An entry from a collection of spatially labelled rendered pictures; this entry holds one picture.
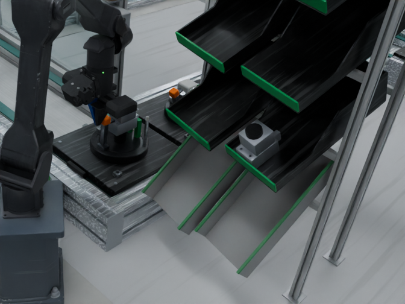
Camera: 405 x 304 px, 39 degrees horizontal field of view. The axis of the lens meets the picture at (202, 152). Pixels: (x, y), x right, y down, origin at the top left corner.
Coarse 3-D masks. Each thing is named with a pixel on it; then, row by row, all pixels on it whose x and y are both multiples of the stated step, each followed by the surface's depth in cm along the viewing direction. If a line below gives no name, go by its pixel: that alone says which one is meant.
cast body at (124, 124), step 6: (132, 114) 132; (120, 120) 130; (126, 120) 131; (132, 120) 133; (108, 126) 132; (114, 126) 131; (120, 126) 131; (126, 126) 132; (132, 126) 134; (114, 132) 132; (120, 132) 132
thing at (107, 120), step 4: (108, 116) 129; (104, 120) 127; (108, 120) 128; (112, 120) 130; (104, 124) 128; (104, 128) 129; (104, 132) 130; (100, 136) 131; (104, 136) 130; (100, 140) 132; (104, 140) 131; (104, 144) 132
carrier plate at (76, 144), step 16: (80, 128) 142; (144, 128) 146; (64, 144) 135; (80, 144) 136; (160, 144) 141; (80, 160) 131; (96, 160) 132; (144, 160) 135; (160, 160) 136; (96, 176) 127; (112, 176) 128; (128, 176) 129; (144, 176) 130; (112, 192) 125
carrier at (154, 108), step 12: (180, 84) 164; (192, 84) 164; (168, 96) 161; (180, 96) 156; (144, 108) 154; (156, 108) 155; (144, 120) 149; (156, 120) 150; (168, 120) 151; (168, 132) 146; (180, 132) 147; (180, 144) 143
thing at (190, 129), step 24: (264, 48) 118; (216, 72) 113; (240, 72) 115; (192, 96) 112; (216, 96) 112; (240, 96) 110; (264, 96) 105; (192, 120) 109; (216, 120) 108; (240, 120) 104; (216, 144) 104
